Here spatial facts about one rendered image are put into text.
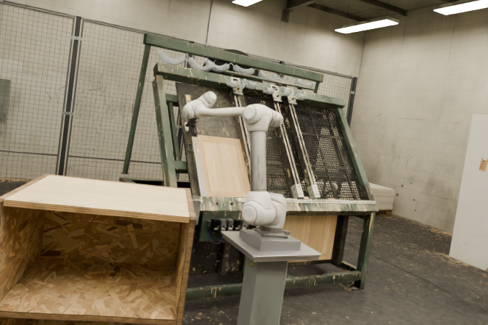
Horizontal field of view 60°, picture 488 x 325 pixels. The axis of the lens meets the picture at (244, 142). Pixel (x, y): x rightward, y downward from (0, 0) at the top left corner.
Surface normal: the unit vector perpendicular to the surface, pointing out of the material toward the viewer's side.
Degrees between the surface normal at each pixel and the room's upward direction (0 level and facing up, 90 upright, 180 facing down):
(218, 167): 55
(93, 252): 90
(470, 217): 90
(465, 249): 90
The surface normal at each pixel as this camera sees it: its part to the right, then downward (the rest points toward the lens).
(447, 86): -0.89, -0.10
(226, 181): 0.51, -0.48
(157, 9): 0.44, 0.11
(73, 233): 0.17, 0.07
